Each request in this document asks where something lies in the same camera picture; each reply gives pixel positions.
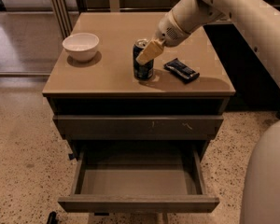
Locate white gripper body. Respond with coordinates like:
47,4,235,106
154,11,189,47

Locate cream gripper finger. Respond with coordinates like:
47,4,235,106
136,39,164,65

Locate blue pepsi can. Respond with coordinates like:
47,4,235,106
133,38,154,80

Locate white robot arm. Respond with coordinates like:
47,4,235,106
136,0,280,224

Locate grey drawer cabinet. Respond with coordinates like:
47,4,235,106
41,11,236,224

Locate closed grey top drawer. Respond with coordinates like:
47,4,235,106
53,115,223,140

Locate open grey middle drawer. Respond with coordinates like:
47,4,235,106
58,141,219,214

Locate dark blue snack wrapper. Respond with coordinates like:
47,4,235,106
163,58,200,83

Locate white ceramic bowl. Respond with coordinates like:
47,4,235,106
63,33,100,63

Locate black object floor corner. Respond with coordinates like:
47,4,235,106
47,212,57,224

